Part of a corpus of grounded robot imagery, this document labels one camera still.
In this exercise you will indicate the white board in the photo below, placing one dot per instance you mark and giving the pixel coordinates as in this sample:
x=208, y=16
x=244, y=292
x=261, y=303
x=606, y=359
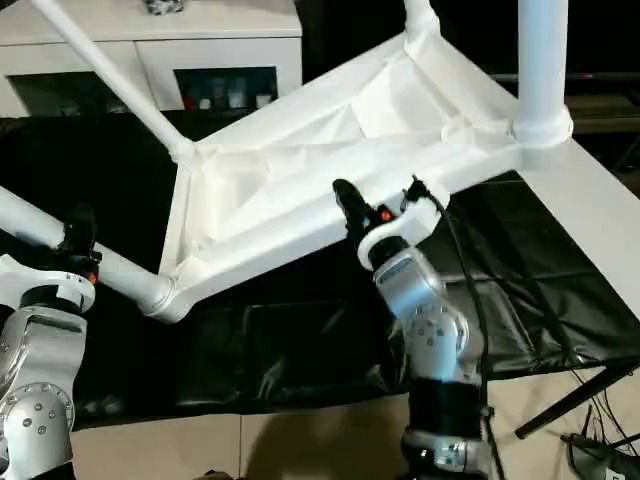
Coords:
x=600, y=210

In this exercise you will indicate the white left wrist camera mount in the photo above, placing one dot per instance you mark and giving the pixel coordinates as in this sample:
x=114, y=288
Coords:
x=35, y=280

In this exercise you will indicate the black bar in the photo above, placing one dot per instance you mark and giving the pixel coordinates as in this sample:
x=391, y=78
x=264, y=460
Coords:
x=600, y=77

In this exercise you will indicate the white cabinet with glass doors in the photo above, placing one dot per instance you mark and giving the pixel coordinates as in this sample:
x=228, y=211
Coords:
x=200, y=45

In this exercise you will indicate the black floor device white label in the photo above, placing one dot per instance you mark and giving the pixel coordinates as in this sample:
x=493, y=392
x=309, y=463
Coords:
x=605, y=460

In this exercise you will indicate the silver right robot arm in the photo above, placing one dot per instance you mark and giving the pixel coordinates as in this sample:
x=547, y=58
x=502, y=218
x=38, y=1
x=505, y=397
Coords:
x=420, y=300

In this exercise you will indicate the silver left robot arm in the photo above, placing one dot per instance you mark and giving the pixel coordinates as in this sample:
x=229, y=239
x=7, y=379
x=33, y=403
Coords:
x=40, y=360

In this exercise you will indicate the black mat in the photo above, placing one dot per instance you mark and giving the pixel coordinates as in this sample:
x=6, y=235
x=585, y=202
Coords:
x=300, y=340

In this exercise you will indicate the white plastic table top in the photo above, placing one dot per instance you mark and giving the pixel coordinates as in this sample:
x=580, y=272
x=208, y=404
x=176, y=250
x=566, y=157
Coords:
x=325, y=150

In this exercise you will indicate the black robot left foot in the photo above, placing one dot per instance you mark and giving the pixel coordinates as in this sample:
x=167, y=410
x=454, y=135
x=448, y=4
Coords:
x=216, y=475

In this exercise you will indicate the black stand leg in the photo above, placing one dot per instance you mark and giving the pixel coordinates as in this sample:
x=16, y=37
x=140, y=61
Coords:
x=575, y=400

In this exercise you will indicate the dark bag of items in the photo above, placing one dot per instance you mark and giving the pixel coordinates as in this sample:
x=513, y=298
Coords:
x=164, y=6

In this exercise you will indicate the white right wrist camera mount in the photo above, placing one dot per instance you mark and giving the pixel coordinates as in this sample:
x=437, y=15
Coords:
x=415, y=220

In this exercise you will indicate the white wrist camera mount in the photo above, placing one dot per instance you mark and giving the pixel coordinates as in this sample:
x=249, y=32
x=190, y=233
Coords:
x=415, y=220
x=35, y=280

